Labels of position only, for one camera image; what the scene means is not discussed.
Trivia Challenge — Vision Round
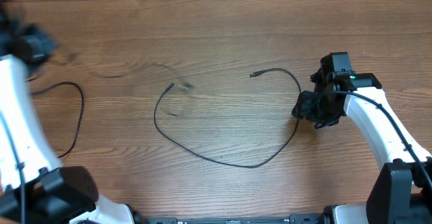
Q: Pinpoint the black long usb cable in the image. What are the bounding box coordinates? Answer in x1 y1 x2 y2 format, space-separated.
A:
153 67 303 169

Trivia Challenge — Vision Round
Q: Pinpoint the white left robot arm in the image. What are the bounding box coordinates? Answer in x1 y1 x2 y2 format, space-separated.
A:
1 0 142 223

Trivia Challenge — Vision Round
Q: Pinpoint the black separated usb cable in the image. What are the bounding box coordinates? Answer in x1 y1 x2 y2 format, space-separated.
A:
30 81 85 159

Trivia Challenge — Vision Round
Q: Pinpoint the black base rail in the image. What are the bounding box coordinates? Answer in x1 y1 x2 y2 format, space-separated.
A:
144 213 384 224

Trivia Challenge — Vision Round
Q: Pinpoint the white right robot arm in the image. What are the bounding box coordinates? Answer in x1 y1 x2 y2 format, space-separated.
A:
292 52 431 223

